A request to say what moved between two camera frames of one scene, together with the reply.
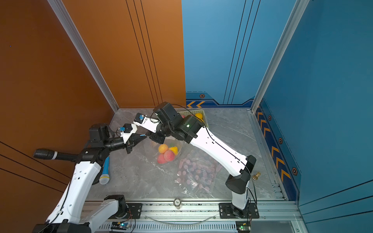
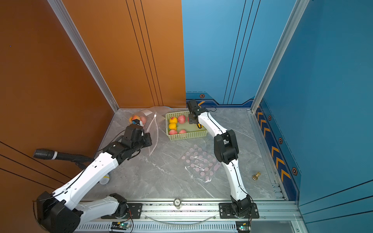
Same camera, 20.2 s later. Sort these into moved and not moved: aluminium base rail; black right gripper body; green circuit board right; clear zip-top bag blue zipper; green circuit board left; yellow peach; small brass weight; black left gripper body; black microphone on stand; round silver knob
Moved: black right gripper body; black left gripper body; yellow peach; clear zip-top bag blue zipper
Not moved: round silver knob; green circuit board left; black microphone on stand; aluminium base rail; green circuit board right; small brass weight
